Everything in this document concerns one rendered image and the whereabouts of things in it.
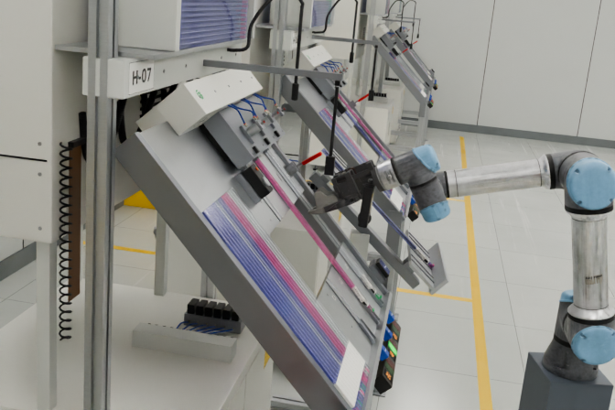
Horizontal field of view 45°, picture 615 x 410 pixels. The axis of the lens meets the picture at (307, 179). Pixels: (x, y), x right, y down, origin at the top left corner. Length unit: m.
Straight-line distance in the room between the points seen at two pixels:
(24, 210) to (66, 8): 0.40
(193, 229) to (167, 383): 0.51
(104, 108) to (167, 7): 0.24
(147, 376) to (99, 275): 0.43
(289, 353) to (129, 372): 0.52
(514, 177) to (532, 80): 7.44
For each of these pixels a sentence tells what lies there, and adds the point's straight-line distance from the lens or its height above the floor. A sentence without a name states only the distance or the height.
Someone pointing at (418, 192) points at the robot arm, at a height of 1.06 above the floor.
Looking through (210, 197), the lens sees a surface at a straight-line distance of 1.53.
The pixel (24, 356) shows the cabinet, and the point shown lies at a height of 0.62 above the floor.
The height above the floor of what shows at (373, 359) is 0.73.
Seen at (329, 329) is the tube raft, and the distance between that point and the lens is 1.62.
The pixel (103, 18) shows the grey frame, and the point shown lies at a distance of 1.38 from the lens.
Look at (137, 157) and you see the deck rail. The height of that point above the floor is 1.20.
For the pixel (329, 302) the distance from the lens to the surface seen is 1.74.
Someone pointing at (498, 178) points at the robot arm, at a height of 1.09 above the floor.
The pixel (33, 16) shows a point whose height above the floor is 1.44.
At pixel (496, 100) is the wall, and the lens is 9.46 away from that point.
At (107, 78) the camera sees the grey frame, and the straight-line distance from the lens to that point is 1.38.
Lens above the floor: 1.52
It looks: 14 degrees down
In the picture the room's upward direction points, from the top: 5 degrees clockwise
